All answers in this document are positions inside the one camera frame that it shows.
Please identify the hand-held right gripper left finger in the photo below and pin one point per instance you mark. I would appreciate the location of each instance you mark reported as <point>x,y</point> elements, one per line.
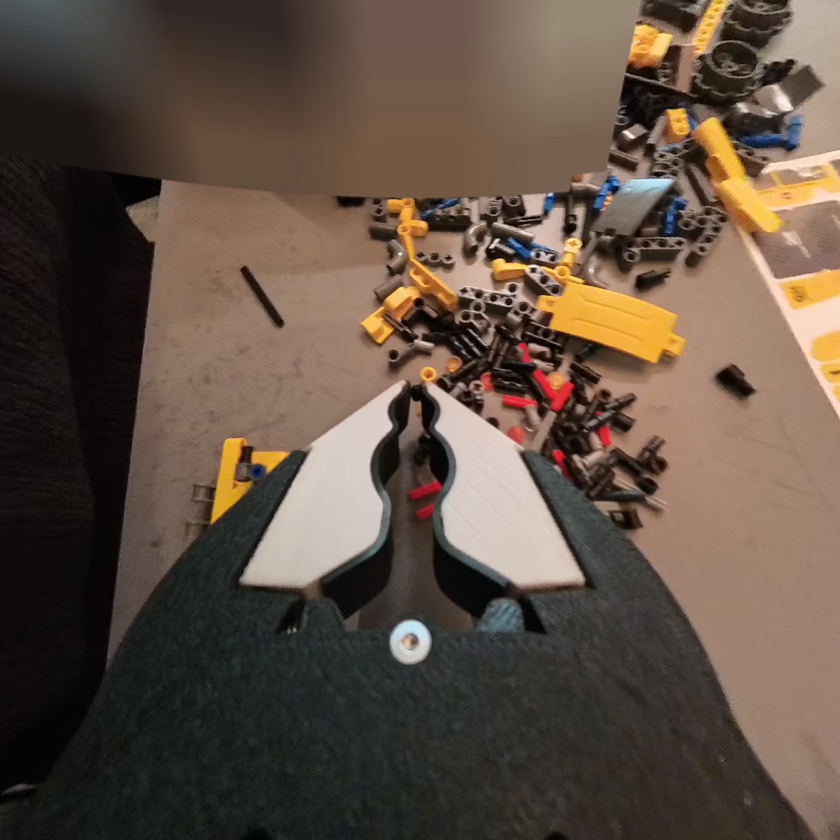
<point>321,518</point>

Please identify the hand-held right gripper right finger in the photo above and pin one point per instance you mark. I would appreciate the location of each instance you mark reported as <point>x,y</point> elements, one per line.
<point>499,518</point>

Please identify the black axle rod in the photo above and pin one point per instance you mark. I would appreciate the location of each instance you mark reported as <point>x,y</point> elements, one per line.
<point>262,296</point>

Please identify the partly built yellow assembly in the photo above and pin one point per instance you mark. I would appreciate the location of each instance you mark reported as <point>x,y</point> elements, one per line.
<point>233,472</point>

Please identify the pile of toy building bricks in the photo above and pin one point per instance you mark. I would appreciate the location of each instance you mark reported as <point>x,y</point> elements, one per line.
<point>485,302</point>

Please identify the yellow curved panel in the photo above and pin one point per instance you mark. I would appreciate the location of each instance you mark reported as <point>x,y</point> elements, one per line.
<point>610,318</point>

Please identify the person's dark knit sweater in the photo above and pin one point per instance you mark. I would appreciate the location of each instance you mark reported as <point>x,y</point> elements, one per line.
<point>59,394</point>

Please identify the grey curved panel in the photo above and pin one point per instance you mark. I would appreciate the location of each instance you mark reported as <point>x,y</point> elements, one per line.
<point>633,207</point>

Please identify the sticker sheet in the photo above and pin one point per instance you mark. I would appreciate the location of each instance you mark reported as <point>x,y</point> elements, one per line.
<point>807,249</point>

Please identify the grey wheel hub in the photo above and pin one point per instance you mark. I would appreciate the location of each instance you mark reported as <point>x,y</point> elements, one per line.
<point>754,19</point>
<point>728,69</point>

